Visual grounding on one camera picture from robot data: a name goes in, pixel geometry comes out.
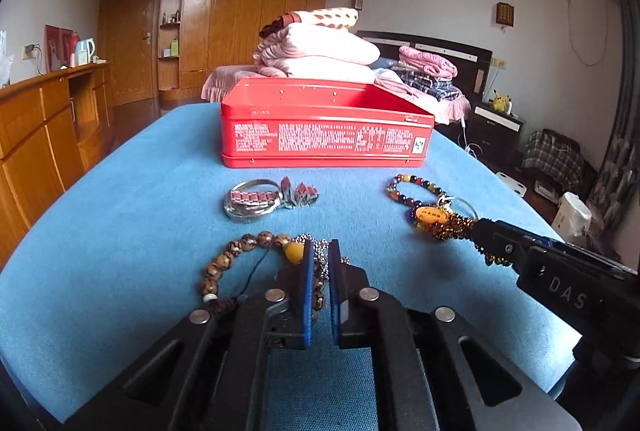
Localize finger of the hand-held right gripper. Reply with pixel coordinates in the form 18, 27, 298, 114
472, 218, 566, 267

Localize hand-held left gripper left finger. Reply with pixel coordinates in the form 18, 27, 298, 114
62, 238, 316, 431

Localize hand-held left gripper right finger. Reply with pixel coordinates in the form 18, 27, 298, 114
327, 238, 583, 431

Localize silver ball chain necklace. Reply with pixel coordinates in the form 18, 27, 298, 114
294, 233, 332, 327

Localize amber pendant beaded keychain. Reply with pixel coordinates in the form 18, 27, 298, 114
414, 196, 516, 268

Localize brown wooden bead bracelet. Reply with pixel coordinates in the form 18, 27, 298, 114
201, 231, 306, 318

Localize silver wristwatch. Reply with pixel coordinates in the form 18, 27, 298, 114
223, 178, 319, 225

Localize multicolour bead bracelet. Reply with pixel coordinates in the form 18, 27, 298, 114
385, 174, 446, 232

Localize red tin box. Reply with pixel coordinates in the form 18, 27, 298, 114
220, 78, 435, 169

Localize white bathroom scale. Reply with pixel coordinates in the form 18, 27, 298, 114
495, 171, 528, 198

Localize plaid bag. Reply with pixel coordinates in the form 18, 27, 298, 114
522, 130, 586, 192

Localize dark nightstand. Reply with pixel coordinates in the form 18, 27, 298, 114
470, 104, 526, 169

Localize patterned curtain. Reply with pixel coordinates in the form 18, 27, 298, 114
585, 108, 640, 272

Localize yellow plush toy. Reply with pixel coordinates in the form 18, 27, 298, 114
489, 88, 512, 113

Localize bed with dark headboard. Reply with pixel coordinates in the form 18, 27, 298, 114
201, 30, 493, 127

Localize plaid folded clothes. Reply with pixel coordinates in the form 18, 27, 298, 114
390, 64, 458, 102

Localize blue tablecloth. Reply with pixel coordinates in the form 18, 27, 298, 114
0, 104, 586, 431

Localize pink folded clothes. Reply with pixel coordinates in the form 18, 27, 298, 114
398, 45, 458, 78

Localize pink folded quilt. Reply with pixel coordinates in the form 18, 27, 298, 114
257, 56, 376, 84
252, 24, 382, 67

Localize spotted cream folded blanket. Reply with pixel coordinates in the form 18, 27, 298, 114
260, 7, 360, 37

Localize wooden wardrobe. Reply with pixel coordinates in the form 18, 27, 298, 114
96, 0, 332, 104

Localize wooden door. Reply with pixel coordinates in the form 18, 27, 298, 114
100, 0, 162, 108

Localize wooden sideboard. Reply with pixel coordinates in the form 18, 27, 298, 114
0, 61, 116, 262

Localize white electric kettle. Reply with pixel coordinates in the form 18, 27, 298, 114
75, 38, 97, 66

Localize red thermos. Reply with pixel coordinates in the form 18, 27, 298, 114
64, 31, 81, 67

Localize red framed picture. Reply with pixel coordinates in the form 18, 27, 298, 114
44, 24, 75, 73

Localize clear plastic bag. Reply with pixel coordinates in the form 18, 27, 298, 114
0, 30, 16, 87

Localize white charger cable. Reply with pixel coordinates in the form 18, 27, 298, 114
457, 118, 483, 158

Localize thin wall cable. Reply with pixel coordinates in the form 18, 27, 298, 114
566, 0, 608, 68

